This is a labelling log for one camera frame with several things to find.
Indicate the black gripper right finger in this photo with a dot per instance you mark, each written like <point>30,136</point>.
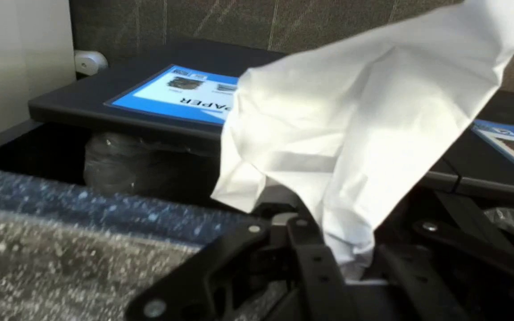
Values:
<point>464,268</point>

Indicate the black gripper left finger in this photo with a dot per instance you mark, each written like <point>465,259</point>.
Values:
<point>239,273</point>

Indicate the white paper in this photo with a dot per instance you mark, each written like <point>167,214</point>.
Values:
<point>351,118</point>

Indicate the blue sign with down arrow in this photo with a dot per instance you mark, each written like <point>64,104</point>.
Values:
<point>512,145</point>

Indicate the blue sign with up arrow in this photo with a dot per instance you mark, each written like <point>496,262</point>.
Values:
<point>173,98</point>

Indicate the white office printer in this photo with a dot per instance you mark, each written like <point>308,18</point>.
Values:
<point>12,59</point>

